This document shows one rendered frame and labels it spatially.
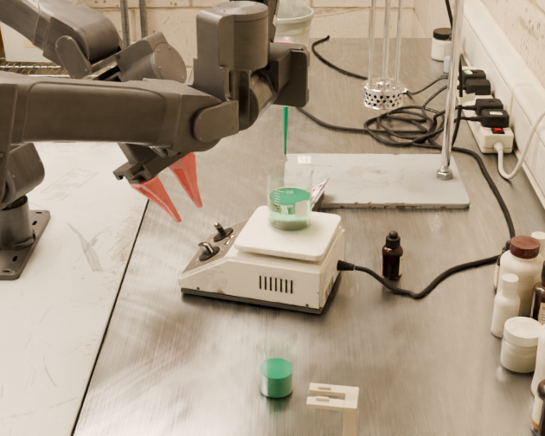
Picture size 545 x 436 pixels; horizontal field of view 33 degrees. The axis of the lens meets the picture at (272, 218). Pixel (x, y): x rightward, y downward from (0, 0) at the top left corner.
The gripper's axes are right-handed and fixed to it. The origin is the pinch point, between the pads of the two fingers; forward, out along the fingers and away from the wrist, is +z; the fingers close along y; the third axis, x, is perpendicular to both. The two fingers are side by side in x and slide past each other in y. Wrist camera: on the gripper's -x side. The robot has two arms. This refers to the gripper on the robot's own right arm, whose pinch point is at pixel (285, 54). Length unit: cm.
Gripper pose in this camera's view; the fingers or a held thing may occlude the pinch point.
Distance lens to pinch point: 114.4
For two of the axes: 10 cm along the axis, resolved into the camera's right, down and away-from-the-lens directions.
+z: 3.0, -4.3, 8.6
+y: -9.6, -1.4, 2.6
